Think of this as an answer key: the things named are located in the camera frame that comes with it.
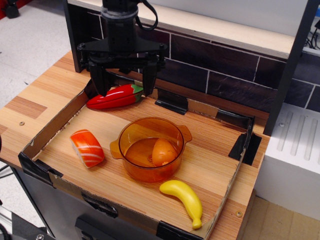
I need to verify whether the red toy chili pepper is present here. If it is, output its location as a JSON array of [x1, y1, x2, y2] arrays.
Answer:
[[86, 84, 144, 110]]

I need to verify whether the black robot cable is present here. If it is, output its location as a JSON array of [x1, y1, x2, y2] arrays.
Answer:
[[134, 0, 159, 31]]

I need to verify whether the salmon sushi toy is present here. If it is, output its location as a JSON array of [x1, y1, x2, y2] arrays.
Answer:
[[69, 129, 105, 169]]

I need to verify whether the orange toy carrot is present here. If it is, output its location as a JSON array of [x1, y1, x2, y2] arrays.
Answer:
[[151, 138, 178, 167]]

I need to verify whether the yellow toy banana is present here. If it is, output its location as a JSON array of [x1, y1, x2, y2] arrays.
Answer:
[[159, 180, 203, 230]]

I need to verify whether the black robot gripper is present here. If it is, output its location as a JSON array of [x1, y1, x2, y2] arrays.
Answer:
[[77, 6, 168, 97]]

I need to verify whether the dark brick backsplash shelf unit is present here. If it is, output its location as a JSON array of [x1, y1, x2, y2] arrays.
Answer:
[[63, 0, 319, 135]]

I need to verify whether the cardboard fence with black tape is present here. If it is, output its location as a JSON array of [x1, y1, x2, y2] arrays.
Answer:
[[19, 67, 259, 240]]

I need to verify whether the white grooved side panel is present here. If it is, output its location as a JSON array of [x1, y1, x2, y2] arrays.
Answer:
[[254, 103, 320, 220]]

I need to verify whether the orange transparent plastic pot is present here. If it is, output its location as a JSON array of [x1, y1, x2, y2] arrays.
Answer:
[[109, 117, 192, 183]]

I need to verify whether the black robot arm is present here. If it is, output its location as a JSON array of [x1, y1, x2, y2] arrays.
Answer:
[[77, 0, 167, 96]]

